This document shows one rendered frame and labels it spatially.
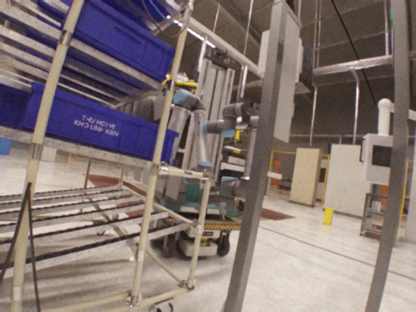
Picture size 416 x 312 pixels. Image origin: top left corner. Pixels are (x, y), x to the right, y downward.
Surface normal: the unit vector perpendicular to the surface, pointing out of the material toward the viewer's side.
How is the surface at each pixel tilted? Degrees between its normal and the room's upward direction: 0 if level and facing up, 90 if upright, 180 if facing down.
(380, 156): 86
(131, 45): 90
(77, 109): 90
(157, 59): 90
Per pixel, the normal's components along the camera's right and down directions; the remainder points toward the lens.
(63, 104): 0.68, 0.07
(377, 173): -0.38, -0.21
